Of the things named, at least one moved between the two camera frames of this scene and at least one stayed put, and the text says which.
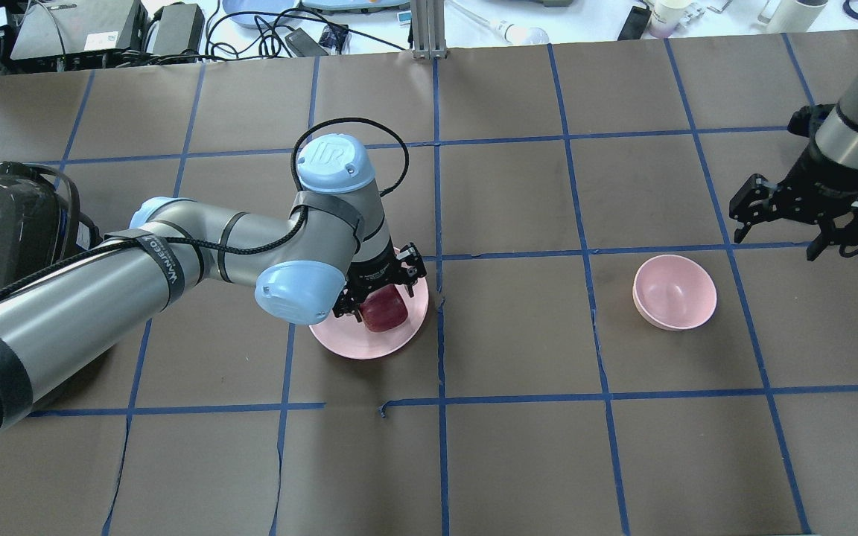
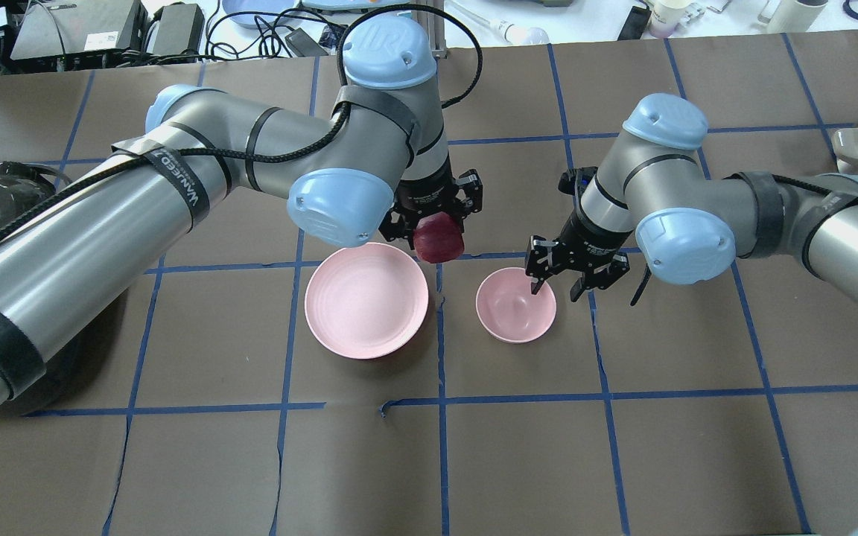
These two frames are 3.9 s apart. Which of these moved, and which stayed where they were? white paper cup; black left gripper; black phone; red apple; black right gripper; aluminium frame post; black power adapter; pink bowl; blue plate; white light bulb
Moved: black left gripper; pink bowl; black right gripper; red apple
Stayed: white paper cup; black phone; black power adapter; white light bulb; aluminium frame post; blue plate
